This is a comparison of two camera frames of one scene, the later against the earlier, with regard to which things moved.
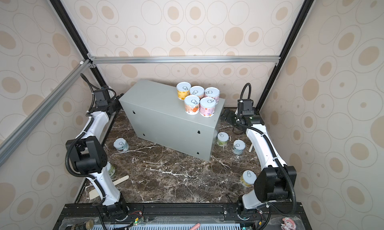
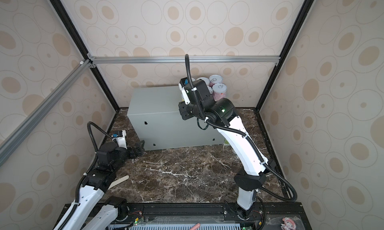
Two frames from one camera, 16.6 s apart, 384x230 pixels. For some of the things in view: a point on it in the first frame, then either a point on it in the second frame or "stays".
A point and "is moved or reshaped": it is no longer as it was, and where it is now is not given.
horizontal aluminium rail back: x=184 y=59 stays
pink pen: x=195 y=226 stays
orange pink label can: x=197 y=90 is moved or reshaped
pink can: x=213 y=92 to x=215 y=79
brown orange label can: x=191 y=104 is moved or reshaped
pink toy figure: x=288 y=224 stays
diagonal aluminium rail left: x=11 y=142 stays
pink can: x=207 y=107 is moved or reshaped
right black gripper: x=232 y=113 to x=183 y=115
